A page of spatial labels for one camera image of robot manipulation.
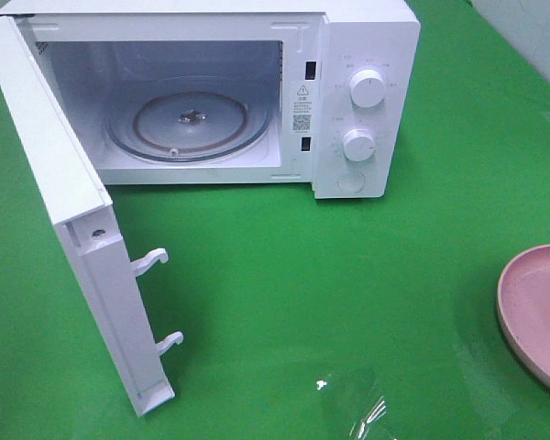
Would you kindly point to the round white door button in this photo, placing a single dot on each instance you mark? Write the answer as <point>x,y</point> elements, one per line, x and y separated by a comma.
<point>351,182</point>

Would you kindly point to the white microwave knob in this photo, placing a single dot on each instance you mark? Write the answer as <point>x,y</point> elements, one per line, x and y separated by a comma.
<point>358,145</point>
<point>367,87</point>

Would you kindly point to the white microwave door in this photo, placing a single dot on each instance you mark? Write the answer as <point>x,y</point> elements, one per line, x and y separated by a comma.
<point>81,212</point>

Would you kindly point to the pink round plate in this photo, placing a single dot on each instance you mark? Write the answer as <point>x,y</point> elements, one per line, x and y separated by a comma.
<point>523,307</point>

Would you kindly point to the green table mat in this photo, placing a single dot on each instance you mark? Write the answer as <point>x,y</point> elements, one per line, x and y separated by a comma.
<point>272,288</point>

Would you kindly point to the glass microwave turntable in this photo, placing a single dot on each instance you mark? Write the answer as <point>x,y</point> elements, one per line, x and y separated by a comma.
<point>191,118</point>

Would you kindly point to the white microwave oven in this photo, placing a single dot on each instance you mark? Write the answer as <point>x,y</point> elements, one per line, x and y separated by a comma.
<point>87,51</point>

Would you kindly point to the clear tape patch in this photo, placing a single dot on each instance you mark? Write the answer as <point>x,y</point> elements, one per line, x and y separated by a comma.
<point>348,403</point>

